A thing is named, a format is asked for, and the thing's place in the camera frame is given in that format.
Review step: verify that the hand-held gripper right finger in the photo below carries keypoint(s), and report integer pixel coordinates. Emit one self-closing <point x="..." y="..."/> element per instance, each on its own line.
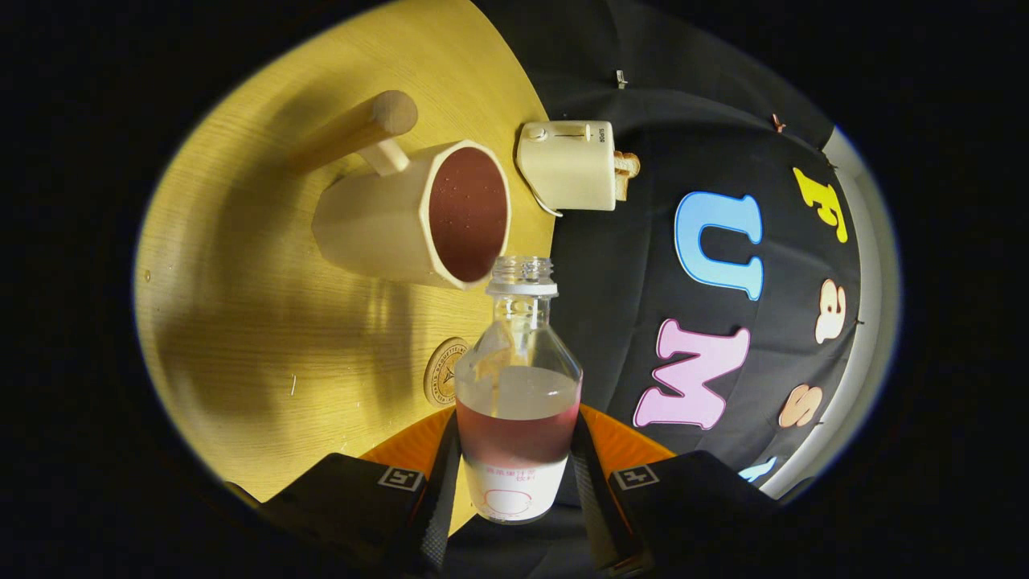
<point x="599" y="523"/>

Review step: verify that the round wooden coaster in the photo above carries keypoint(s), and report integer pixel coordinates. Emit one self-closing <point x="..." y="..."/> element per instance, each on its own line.
<point x="442" y="374"/>

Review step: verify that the cream toaster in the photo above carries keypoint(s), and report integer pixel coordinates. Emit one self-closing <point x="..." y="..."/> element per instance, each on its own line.
<point x="567" y="169"/>

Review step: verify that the wooden table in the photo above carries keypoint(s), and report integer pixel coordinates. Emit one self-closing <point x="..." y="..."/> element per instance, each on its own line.
<point x="241" y="322"/>

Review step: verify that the toast slice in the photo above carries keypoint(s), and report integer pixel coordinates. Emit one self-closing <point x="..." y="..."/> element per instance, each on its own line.
<point x="621" y="189"/>
<point x="629" y="164"/>

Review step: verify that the red clip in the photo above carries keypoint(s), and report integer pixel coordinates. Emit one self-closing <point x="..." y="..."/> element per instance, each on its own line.
<point x="777" y="123"/>

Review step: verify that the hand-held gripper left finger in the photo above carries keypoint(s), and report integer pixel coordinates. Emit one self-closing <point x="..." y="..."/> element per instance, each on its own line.
<point x="438" y="515"/>

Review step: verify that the clear juice bottle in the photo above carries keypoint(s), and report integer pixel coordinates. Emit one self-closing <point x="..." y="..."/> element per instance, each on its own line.
<point x="518" y="386"/>

